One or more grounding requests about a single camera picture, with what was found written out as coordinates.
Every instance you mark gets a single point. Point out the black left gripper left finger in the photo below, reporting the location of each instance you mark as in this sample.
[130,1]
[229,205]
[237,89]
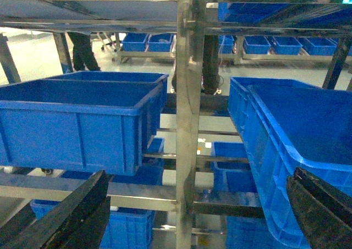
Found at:
[78,221]

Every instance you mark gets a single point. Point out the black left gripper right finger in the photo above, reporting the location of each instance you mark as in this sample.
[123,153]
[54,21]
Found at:
[322,211]

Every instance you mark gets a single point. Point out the blue shelf bin target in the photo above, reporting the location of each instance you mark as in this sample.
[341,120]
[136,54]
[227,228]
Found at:
[285,124]

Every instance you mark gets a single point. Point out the blue shelf bin left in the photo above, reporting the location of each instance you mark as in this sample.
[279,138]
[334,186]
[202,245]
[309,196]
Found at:
[86,121]

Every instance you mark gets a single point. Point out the steel shelf cart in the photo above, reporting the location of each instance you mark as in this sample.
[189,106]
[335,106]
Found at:
[190,20]

